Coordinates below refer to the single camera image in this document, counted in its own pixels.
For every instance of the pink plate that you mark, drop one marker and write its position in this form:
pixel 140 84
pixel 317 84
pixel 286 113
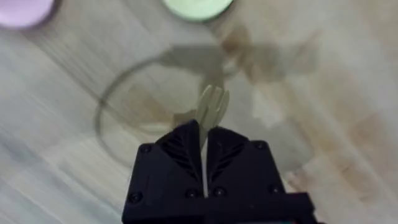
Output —
pixel 25 11

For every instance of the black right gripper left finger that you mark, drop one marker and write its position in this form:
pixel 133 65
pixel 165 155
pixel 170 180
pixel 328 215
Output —
pixel 174 168

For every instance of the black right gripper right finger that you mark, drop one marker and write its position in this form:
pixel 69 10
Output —
pixel 242 168

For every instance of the green container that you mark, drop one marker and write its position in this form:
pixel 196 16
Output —
pixel 197 7

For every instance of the wooden fork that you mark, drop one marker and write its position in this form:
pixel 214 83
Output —
pixel 213 105

